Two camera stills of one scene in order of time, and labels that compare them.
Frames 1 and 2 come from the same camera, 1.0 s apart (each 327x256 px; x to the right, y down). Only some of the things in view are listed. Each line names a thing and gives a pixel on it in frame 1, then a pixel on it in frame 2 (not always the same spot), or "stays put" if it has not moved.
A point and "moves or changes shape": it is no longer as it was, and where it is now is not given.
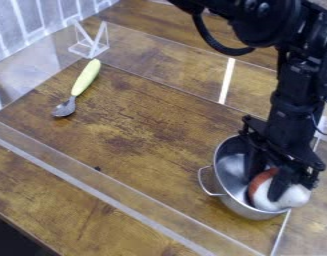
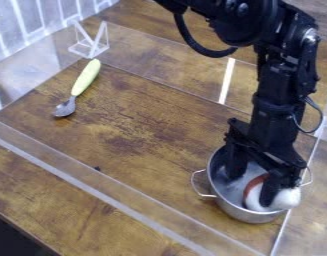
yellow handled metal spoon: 84,81 stays put
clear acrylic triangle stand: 86,46 stays put
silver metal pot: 223,179 moves or changes shape
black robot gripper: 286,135 → 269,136
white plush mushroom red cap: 297,195 moves or changes shape
